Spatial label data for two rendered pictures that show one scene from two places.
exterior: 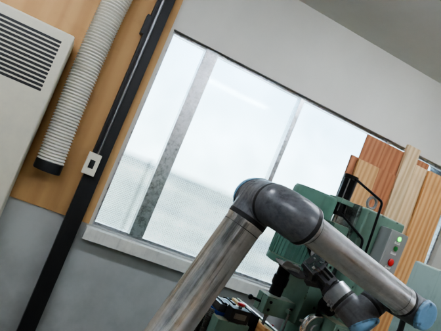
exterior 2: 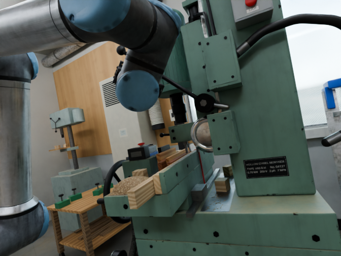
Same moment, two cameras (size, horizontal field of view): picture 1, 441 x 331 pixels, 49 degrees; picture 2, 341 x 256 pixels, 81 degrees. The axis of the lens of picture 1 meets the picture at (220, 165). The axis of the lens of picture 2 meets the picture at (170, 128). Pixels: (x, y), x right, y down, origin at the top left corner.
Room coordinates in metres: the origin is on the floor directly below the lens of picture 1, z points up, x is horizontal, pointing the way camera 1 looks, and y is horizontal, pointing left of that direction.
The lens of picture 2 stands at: (1.29, -0.98, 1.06)
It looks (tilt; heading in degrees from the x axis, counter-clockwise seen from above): 0 degrees down; 50
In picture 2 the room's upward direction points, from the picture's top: 10 degrees counter-clockwise
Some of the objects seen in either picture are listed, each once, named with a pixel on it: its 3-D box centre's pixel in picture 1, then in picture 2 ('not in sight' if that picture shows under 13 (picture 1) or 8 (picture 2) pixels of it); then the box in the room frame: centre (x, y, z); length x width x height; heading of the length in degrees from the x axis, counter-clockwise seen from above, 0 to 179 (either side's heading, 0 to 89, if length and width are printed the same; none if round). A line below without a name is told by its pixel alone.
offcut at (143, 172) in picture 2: not in sight; (140, 174); (1.65, -0.34, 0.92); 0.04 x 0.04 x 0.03; 32
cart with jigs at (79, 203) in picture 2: not in sight; (96, 215); (1.92, 1.19, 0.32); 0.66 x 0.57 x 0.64; 17
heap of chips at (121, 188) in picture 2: not in sight; (133, 183); (1.57, -0.43, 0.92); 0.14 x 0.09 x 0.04; 117
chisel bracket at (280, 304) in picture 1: (273, 307); (188, 133); (1.86, -0.40, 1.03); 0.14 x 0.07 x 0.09; 117
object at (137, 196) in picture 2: not in sight; (178, 166); (1.75, -0.44, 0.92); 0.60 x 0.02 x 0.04; 27
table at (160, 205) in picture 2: not in sight; (164, 176); (1.78, -0.30, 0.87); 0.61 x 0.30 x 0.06; 27
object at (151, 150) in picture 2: (228, 307); (141, 151); (1.74, -0.22, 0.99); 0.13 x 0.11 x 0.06; 27
